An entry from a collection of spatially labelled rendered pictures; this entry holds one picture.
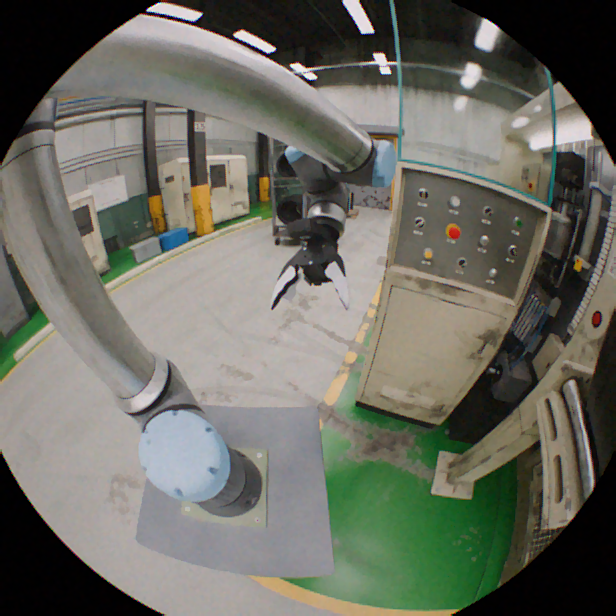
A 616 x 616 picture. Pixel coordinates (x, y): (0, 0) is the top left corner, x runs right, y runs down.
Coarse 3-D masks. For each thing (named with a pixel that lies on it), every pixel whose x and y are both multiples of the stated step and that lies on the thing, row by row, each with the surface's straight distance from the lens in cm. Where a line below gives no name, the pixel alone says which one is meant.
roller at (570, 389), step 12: (564, 384) 72; (576, 384) 72; (576, 396) 68; (576, 408) 67; (576, 420) 66; (588, 420) 67; (576, 432) 65; (588, 432) 64; (588, 444) 63; (588, 456) 62; (588, 468) 62; (588, 480) 61; (588, 492) 61
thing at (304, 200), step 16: (272, 144) 377; (272, 160) 373; (272, 176) 371; (288, 176) 368; (272, 192) 373; (304, 192) 346; (272, 208) 377; (288, 208) 415; (304, 208) 349; (272, 224) 381
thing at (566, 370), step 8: (560, 368) 69; (568, 368) 68; (576, 368) 71; (584, 368) 76; (552, 376) 70; (560, 376) 69; (568, 376) 71; (576, 376) 73; (584, 376) 76; (552, 384) 70; (560, 384) 72; (584, 384) 79; (584, 392) 83; (584, 400) 87
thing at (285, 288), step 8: (288, 272) 43; (296, 272) 43; (280, 280) 43; (288, 280) 42; (296, 280) 43; (280, 288) 42; (288, 288) 44; (272, 296) 43; (280, 296) 43; (288, 296) 46; (272, 304) 42
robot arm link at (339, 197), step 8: (344, 184) 59; (328, 192) 52; (336, 192) 53; (344, 192) 56; (312, 200) 54; (320, 200) 51; (328, 200) 51; (336, 200) 52; (344, 200) 55; (344, 208) 53
